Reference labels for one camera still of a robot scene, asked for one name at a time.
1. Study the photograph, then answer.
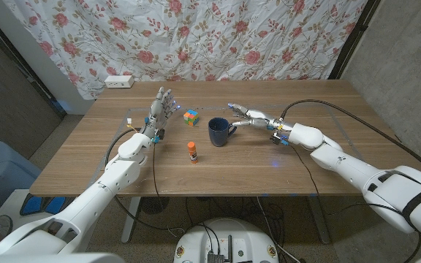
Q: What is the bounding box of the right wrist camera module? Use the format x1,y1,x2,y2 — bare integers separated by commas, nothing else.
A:
270,131,291,147

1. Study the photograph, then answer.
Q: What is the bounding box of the thin black left wrist cable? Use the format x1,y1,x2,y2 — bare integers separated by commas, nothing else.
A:
152,142,164,201

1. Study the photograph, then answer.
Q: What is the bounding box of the dark blue ceramic mug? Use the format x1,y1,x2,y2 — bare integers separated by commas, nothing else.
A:
208,117,238,148

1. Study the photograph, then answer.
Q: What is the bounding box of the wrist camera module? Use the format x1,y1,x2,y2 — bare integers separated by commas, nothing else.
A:
151,129,166,144
270,131,291,147

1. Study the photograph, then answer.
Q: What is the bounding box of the grey table leg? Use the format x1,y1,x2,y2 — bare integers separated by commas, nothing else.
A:
307,196,332,245

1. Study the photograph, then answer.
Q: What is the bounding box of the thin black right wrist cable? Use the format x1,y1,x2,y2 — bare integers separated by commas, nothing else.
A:
289,144,323,207

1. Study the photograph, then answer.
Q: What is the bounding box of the white board with blue pads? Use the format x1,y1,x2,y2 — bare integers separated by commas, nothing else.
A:
0,188,69,238

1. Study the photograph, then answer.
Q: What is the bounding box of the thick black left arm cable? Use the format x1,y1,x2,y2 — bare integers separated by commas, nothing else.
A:
104,127,186,235

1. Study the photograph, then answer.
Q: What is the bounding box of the black round fan base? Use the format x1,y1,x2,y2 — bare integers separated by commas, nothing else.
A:
140,197,170,216

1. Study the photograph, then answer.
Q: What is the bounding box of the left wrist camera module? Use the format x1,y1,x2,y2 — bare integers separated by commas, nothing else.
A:
151,129,166,144

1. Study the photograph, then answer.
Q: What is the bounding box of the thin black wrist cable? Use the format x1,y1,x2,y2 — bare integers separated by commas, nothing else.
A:
152,142,164,201
289,144,323,207

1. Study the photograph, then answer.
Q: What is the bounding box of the blue plastic bin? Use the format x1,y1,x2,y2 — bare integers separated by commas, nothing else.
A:
0,141,42,224

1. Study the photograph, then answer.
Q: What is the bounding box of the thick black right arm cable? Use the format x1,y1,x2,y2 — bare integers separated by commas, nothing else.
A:
279,99,421,186

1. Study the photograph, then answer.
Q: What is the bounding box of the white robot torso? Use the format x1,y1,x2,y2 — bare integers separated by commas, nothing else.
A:
172,218,280,263

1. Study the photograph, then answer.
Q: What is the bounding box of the black backdrop stand pole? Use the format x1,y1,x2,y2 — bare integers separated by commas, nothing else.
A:
327,0,382,80
0,7,67,120

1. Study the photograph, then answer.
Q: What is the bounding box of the floral backdrop cloth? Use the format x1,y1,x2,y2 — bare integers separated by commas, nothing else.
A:
1,0,368,100

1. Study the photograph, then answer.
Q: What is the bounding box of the white table leg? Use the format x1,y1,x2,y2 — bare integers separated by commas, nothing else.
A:
121,196,142,244

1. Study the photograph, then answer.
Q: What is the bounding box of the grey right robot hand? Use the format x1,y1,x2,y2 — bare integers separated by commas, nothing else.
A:
227,103,295,133

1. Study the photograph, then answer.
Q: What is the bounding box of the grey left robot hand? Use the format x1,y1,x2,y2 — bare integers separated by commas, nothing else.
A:
143,86,181,142

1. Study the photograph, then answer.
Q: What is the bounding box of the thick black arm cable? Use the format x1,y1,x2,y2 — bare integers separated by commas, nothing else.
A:
104,127,186,235
279,99,421,186

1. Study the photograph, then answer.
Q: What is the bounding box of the colourful Rubik's cube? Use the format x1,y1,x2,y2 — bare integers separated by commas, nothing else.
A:
183,109,200,127

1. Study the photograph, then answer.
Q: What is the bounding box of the orange glue stick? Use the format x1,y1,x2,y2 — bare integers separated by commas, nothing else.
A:
187,141,199,164

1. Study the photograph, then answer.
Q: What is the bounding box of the white floor cable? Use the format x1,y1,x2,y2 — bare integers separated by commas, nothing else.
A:
256,197,301,263

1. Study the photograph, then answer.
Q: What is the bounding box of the white power strip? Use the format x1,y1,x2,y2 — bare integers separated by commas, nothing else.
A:
104,75,135,89

